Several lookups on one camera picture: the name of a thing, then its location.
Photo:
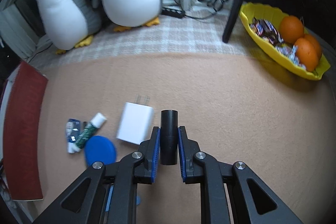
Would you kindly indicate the blue round lid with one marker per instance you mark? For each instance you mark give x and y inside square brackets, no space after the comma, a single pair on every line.
[99,148]

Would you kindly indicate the orange fruit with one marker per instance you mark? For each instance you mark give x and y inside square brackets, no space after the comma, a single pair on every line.
[306,54]
[315,44]
[291,29]

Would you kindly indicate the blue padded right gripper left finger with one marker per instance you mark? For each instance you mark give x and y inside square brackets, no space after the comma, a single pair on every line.
[84,201]

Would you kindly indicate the orange fruit front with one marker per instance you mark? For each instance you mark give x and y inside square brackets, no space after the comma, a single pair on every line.
[306,54]

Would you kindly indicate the black cylinder lipstick tube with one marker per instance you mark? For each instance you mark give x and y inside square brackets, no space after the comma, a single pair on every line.
[169,137]

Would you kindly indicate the orange fruit right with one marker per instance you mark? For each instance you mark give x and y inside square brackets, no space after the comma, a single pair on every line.
[315,44]

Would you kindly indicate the checked white cloth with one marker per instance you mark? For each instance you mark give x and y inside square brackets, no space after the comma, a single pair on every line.
[198,32]

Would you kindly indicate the blue plastic phone stand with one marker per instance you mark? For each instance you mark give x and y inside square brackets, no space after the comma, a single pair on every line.
[107,208]

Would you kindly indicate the blue correction tape dispenser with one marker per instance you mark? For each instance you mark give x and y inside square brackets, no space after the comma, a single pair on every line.
[72,132]

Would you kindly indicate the green white lip balm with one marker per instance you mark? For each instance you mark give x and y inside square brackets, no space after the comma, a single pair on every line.
[89,130]

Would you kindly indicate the orange fruit rear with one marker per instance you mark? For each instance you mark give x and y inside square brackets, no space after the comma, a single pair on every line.
[291,29]

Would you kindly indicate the white usb charger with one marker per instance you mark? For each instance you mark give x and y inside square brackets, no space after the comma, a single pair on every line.
[135,121]

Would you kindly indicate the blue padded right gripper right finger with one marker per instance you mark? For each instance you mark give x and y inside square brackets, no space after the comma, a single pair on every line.
[230,193]

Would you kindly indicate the red white cardboard box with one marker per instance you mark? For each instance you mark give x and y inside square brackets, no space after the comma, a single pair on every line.
[20,134]

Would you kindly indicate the large plush penguin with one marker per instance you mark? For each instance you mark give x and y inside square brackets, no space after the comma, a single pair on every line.
[70,23]

